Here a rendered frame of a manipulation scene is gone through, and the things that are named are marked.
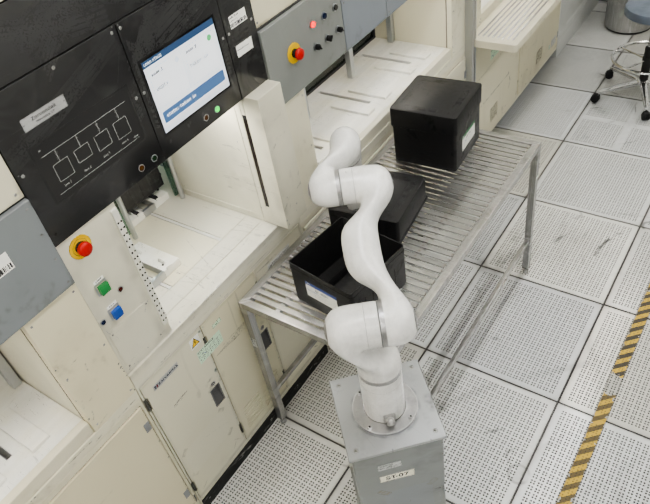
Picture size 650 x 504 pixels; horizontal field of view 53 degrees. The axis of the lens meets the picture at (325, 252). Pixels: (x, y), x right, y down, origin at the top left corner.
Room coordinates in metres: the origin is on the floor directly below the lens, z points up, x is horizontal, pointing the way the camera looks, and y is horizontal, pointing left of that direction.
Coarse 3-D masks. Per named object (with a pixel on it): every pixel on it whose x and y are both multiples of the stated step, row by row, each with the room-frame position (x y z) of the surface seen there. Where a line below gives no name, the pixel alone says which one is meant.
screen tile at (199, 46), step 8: (208, 32) 1.81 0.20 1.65; (200, 40) 1.79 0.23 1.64; (184, 48) 1.74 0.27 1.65; (192, 48) 1.76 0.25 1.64; (200, 48) 1.78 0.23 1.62; (208, 48) 1.80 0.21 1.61; (216, 48) 1.82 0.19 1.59; (192, 56) 1.75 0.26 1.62; (216, 56) 1.82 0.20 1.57; (200, 64) 1.77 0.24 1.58; (208, 64) 1.79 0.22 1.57; (216, 64) 1.81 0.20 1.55; (192, 72) 1.74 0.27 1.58; (200, 72) 1.76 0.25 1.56; (208, 72) 1.78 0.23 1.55; (192, 80) 1.73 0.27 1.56
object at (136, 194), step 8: (152, 176) 2.15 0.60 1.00; (160, 176) 2.18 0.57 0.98; (136, 184) 2.09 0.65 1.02; (144, 184) 2.12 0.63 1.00; (152, 184) 2.14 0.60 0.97; (160, 184) 2.17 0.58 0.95; (128, 192) 2.06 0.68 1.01; (136, 192) 2.08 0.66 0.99; (144, 192) 2.11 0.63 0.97; (152, 192) 2.13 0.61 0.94; (128, 200) 2.05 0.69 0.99; (136, 200) 2.07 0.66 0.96; (128, 208) 2.04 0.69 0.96
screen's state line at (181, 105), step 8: (208, 80) 1.78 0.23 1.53; (216, 80) 1.80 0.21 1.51; (200, 88) 1.75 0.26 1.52; (208, 88) 1.77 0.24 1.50; (192, 96) 1.72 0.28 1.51; (200, 96) 1.74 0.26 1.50; (176, 104) 1.67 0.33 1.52; (184, 104) 1.69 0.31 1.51; (168, 112) 1.65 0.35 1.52; (176, 112) 1.67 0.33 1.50; (168, 120) 1.64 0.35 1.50
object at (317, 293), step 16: (336, 224) 1.75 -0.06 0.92; (320, 240) 1.70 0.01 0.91; (336, 240) 1.75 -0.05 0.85; (384, 240) 1.63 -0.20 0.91; (304, 256) 1.64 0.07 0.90; (320, 256) 1.69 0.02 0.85; (336, 256) 1.74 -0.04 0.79; (384, 256) 1.64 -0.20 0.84; (400, 256) 1.55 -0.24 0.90; (304, 272) 1.54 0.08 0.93; (320, 272) 1.68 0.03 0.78; (336, 272) 1.68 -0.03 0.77; (400, 272) 1.55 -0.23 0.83; (304, 288) 1.56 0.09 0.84; (320, 288) 1.49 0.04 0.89; (336, 288) 1.44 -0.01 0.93; (352, 288) 1.58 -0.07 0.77; (368, 288) 1.44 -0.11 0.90; (400, 288) 1.54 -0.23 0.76; (320, 304) 1.51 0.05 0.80; (336, 304) 1.45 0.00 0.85
